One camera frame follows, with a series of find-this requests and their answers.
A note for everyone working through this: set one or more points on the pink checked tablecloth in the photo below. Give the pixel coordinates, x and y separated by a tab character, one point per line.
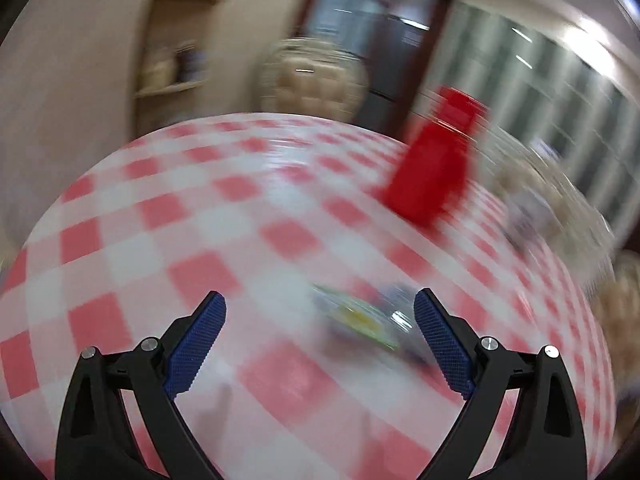
200	220

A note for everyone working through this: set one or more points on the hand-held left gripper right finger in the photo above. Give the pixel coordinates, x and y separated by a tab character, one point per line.
442	340

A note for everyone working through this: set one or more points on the wooden wall shelf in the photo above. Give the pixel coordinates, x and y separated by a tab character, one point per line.
170	25

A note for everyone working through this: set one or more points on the yellow green snack packet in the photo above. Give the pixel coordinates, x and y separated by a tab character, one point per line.
360	320

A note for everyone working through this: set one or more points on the ornate cream chair back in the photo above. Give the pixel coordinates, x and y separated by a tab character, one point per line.
312	85

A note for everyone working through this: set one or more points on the wooden door frame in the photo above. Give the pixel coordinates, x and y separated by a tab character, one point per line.
432	35

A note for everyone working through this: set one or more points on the brown bottle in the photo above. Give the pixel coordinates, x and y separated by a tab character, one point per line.
189	62

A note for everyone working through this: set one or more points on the clear plastic bag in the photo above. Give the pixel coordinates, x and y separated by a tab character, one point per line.
160	74

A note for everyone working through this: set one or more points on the white glass-door cabinets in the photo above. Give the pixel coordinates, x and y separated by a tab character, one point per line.
540	75

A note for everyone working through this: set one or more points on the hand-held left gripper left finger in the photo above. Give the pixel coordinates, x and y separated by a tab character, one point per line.
195	345

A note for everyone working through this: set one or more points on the red thermos jug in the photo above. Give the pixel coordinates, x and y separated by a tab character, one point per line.
432	160

